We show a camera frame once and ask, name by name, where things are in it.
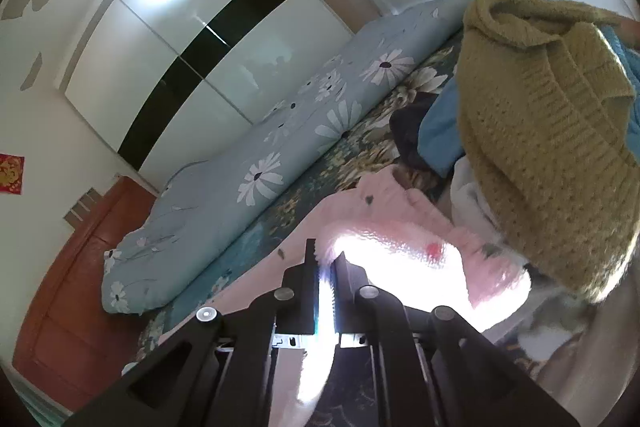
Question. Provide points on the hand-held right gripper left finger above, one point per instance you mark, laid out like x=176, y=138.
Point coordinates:
x=311, y=297

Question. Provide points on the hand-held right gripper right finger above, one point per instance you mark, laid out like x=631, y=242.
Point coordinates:
x=350, y=302

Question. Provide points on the pink floral fleece garment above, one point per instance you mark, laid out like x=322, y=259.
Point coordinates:
x=400, y=247

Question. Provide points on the light blue daisy quilt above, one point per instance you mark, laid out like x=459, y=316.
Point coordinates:
x=240, y=187

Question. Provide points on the white garment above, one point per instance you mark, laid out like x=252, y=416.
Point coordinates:
x=470, y=202

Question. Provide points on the dark garment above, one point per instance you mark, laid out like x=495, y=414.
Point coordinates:
x=407, y=127

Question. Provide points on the blue garment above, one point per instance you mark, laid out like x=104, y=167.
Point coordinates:
x=442, y=132

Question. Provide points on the red-brown wooden headboard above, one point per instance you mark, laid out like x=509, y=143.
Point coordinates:
x=75, y=307

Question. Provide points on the mustard knitted sweater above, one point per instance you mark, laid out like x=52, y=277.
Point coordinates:
x=540, y=132

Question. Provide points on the white wardrobe with black stripe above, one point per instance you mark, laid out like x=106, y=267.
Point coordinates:
x=165, y=47

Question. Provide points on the grey wall panel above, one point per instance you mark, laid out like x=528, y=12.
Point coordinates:
x=82, y=207

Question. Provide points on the red wall decoration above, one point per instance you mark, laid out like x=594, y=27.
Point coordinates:
x=11, y=174

